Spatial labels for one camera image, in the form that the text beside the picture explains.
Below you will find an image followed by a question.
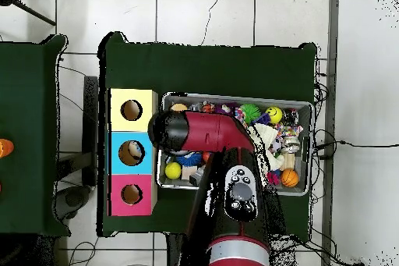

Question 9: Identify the small orange object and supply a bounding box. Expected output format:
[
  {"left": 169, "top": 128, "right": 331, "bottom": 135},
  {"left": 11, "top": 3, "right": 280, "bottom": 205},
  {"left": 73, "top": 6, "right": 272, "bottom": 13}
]
[{"left": 0, "top": 139, "right": 15, "bottom": 159}]

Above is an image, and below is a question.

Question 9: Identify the plain yellow ball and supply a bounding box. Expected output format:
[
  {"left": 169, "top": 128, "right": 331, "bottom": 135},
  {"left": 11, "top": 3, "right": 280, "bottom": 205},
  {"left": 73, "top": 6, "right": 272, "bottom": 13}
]
[{"left": 164, "top": 162, "right": 182, "bottom": 181}]

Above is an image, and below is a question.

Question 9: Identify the purple spiky ball with eyes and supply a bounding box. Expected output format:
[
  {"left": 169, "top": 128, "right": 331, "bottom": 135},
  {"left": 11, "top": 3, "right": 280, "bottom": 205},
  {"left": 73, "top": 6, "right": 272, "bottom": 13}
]
[{"left": 214, "top": 103, "right": 233, "bottom": 116}]

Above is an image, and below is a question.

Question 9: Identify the blue fuzzy toy with eyes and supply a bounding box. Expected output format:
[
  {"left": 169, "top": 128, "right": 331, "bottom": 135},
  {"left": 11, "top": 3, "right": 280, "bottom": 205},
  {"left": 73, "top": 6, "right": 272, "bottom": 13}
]
[{"left": 176, "top": 151, "right": 204, "bottom": 168}]

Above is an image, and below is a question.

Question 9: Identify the clear mesh bin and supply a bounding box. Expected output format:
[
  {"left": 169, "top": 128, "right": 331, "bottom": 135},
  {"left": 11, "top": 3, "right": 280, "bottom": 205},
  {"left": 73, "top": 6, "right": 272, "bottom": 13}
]
[{"left": 157, "top": 93, "right": 315, "bottom": 197}]

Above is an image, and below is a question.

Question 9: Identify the yellow smiley ball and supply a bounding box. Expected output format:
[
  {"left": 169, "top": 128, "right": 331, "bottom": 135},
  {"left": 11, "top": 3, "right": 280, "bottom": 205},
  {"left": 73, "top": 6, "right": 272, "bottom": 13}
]
[{"left": 264, "top": 106, "right": 284, "bottom": 125}]

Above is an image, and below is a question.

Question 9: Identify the green cloth side table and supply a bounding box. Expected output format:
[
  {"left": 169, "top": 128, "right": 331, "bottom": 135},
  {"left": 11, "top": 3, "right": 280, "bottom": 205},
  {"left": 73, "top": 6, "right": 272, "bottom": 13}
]
[{"left": 0, "top": 34, "right": 69, "bottom": 236}]

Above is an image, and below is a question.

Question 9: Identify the green spiky ball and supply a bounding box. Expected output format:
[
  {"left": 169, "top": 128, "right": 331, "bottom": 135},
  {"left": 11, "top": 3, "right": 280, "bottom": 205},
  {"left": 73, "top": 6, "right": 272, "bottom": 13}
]
[{"left": 239, "top": 103, "right": 263, "bottom": 123}]

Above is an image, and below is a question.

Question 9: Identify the wooden box with three holes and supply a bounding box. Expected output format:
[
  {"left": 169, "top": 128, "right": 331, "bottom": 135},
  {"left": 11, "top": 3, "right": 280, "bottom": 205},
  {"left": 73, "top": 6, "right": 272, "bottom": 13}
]
[{"left": 108, "top": 87, "right": 160, "bottom": 217}]

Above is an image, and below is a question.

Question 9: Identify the cream knitted cloth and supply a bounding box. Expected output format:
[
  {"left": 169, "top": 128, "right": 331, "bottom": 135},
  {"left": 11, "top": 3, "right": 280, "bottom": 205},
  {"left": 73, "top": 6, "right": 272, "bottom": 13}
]
[{"left": 249, "top": 123, "right": 285, "bottom": 173}]

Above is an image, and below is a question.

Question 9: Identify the small orange basketball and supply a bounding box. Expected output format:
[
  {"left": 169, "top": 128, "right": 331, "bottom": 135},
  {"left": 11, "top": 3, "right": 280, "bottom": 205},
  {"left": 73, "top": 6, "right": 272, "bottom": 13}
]
[{"left": 280, "top": 168, "right": 301, "bottom": 189}]

